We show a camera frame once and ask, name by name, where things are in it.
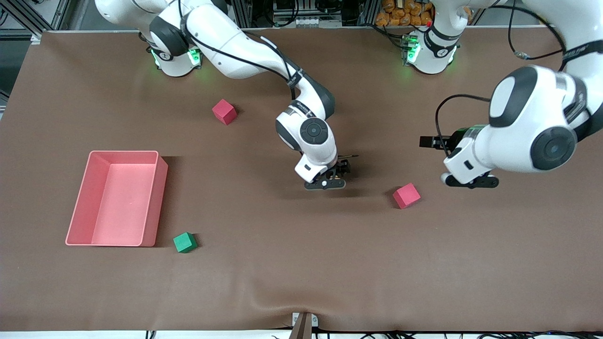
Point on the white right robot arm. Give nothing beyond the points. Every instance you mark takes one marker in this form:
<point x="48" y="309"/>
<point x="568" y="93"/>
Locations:
<point x="235" y="42"/>

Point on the pink plastic tray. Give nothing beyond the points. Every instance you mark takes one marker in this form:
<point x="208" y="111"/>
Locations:
<point x="118" y="202"/>

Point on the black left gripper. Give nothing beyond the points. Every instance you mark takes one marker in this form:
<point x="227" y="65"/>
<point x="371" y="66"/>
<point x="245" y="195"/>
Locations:
<point x="451" y="141"/>

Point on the orange packaged goods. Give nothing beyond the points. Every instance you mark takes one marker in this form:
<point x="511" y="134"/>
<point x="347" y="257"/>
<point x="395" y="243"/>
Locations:
<point x="395" y="16"/>

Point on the green foam cube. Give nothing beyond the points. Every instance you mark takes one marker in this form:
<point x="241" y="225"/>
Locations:
<point x="183" y="242"/>

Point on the pink foam cube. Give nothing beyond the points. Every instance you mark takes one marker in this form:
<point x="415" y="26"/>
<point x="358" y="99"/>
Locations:
<point x="224" y="111"/>
<point x="406" y="196"/>

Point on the aluminium frame post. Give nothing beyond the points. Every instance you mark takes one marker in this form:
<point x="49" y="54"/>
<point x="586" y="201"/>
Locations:
<point x="242" y="13"/>
<point x="367" y="12"/>

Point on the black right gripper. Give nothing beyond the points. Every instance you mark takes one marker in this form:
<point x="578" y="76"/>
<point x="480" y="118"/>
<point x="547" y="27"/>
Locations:
<point x="343" y="166"/>

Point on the brown wooden strip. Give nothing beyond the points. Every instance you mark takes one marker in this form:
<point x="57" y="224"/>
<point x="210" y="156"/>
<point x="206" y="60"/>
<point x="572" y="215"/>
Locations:
<point x="302" y="329"/>

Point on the brown table cover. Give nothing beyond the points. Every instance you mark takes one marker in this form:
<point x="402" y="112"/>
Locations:
<point x="301" y="263"/>

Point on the white terminal block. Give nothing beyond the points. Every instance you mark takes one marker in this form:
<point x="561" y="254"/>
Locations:
<point x="306" y="21"/>

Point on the aluminium frame profile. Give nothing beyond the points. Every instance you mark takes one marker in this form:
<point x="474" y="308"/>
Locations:
<point x="47" y="19"/>

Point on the grey metal bracket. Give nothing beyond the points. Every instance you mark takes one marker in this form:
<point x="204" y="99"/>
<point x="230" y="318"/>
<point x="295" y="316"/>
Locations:
<point x="314" y="321"/>

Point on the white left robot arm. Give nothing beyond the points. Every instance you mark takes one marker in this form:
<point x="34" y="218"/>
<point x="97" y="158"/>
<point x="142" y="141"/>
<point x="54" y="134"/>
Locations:
<point x="518" y="122"/>

